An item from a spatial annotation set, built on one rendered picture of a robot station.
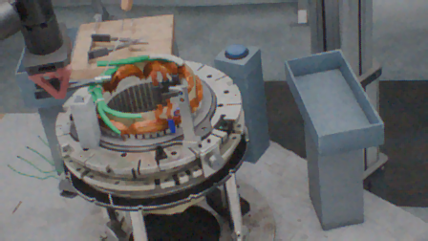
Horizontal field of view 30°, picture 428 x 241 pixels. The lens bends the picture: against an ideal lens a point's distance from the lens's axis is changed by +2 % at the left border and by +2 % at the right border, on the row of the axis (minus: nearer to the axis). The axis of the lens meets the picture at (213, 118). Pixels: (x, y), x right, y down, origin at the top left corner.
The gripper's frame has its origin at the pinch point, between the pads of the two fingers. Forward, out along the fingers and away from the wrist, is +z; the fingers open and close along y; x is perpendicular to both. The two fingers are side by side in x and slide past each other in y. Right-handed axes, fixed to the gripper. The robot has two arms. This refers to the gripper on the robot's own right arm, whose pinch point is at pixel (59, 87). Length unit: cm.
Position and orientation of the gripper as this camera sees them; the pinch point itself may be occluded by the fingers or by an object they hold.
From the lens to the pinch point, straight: 135.0
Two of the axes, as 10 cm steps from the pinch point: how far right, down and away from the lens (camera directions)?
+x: 9.8, -1.8, 0.3
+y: 1.4, 6.6, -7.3
